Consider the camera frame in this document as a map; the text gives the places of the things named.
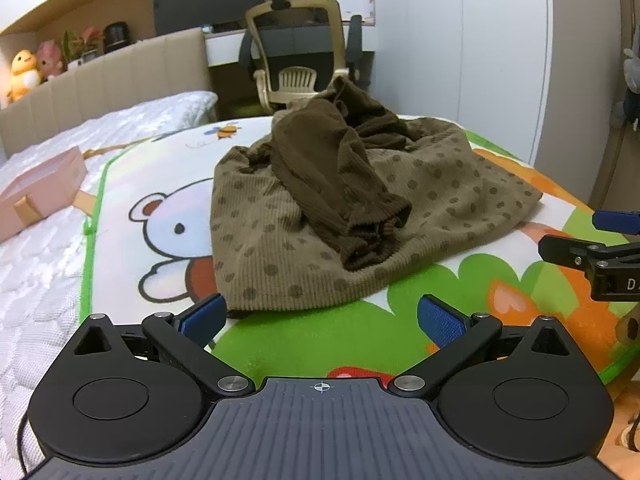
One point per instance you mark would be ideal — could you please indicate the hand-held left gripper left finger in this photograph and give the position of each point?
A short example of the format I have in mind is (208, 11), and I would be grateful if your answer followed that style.
(205, 317)

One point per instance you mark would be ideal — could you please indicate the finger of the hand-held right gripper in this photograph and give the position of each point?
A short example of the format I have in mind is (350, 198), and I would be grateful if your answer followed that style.
(565, 250)
(617, 221)

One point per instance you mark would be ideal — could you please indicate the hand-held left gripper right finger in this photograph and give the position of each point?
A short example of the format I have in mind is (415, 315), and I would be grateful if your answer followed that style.
(442, 322)

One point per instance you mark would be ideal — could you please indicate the olive polka dot garment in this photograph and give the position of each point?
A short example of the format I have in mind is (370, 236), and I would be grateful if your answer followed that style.
(280, 240)

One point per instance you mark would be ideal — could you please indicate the olive polka-dot knit sweater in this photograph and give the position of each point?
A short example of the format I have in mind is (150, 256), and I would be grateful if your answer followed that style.
(320, 160)

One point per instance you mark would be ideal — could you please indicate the cartoon printed mat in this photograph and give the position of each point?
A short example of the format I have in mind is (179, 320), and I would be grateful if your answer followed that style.
(165, 170)

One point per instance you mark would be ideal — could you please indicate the grey plush toy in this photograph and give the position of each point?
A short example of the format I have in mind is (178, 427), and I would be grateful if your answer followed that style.
(631, 67)

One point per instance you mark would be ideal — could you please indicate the white quilted mattress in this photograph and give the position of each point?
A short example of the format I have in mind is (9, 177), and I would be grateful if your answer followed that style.
(45, 280)

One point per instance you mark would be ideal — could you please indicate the pink gift box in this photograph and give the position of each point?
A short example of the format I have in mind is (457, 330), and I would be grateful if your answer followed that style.
(45, 180)

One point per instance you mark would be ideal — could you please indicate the beige padded headboard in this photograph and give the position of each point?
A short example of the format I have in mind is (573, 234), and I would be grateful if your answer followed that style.
(125, 75)

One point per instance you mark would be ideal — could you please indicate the beige office chair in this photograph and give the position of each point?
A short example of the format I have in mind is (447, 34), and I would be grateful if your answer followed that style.
(297, 79)

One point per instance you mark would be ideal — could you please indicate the pink plush toy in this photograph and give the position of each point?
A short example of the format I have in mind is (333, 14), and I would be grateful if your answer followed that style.
(49, 60)

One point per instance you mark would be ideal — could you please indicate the yellow duck plush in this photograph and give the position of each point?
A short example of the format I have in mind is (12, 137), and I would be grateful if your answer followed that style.
(22, 75)

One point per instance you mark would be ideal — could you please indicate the potted plant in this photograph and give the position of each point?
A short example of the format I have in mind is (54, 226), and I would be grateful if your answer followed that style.
(87, 37)

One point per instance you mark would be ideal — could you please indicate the black monitor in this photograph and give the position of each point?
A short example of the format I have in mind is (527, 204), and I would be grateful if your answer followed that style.
(200, 5)

